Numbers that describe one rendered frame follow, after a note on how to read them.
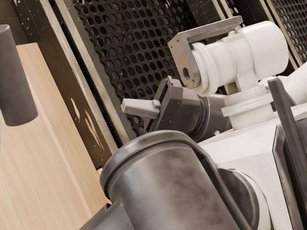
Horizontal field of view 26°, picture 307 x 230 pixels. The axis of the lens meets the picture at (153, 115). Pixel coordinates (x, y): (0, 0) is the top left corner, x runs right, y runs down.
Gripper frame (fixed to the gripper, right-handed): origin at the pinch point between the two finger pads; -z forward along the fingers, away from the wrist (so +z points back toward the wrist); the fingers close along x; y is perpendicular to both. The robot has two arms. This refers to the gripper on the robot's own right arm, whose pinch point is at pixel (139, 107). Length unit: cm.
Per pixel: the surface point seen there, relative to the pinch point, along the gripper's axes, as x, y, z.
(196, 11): -6, -55, 32
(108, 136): -10.3, -4.7, -1.2
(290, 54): -12, -54, 64
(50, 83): -7.9, -15.3, -11.3
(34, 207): -17.5, 7.6, -14.6
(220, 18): -3, -49, 36
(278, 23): -7, -61, 60
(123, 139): -11.2, -5.3, 2.0
